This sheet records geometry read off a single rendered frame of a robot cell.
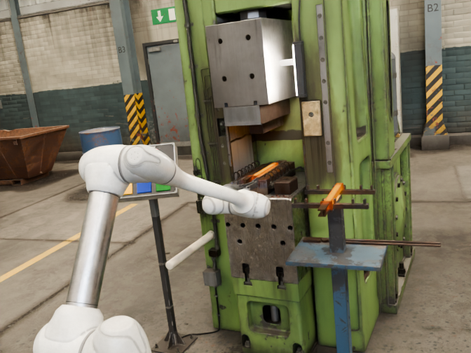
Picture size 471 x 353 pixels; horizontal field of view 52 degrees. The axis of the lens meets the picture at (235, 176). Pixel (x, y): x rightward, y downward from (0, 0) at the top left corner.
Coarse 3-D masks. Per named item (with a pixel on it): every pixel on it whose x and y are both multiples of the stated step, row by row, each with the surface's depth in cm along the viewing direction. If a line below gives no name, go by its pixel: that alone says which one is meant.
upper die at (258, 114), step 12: (228, 108) 242; (240, 108) 239; (252, 108) 236; (264, 108) 240; (276, 108) 254; (288, 108) 270; (228, 120) 244; (240, 120) 241; (252, 120) 238; (264, 120) 240
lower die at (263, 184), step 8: (280, 160) 281; (256, 168) 277; (272, 168) 263; (280, 168) 265; (288, 168) 270; (240, 176) 261; (272, 176) 249; (264, 184) 244; (256, 192) 247; (264, 192) 245
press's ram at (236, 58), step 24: (240, 24) 228; (264, 24) 227; (288, 24) 255; (216, 48) 237; (240, 48) 231; (264, 48) 227; (288, 48) 255; (216, 72) 240; (240, 72) 234; (264, 72) 229; (288, 72) 255; (216, 96) 244; (240, 96) 238; (264, 96) 232; (288, 96) 256
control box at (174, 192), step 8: (160, 144) 259; (168, 144) 258; (168, 152) 257; (176, 152) 261; (176, 160) 258; (136, 184) 253; (152, 184) 252; (136, 192) 252; (152, 192) 251; (160, 192) 251; (168, 192) 251; (176, 192) 250; (120, 200) 255; (128, 200) 257; (136, 200) 258
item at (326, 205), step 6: (336, 186) 216; (342, 186) 219; (330, 192) 208; (336, 192) 207; (330, 198) 199; (324, 204) 191; (330, 204) 193; (318, 210) 185; (324, 210) 185; (318, 216) 186; (324, 216) 185
